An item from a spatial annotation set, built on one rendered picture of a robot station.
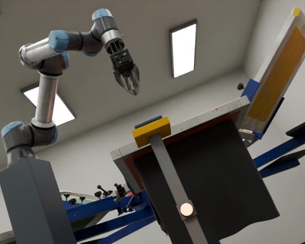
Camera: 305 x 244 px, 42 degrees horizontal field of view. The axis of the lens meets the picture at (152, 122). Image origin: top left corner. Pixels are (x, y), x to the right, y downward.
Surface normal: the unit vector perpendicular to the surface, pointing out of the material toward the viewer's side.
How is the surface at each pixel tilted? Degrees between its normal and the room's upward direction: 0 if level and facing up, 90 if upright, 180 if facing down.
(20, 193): 90
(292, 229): 90
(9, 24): 180
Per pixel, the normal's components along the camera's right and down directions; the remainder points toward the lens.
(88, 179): -0.07, -0.33
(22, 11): 0.38, 0.86
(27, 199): -0.34, -0.21
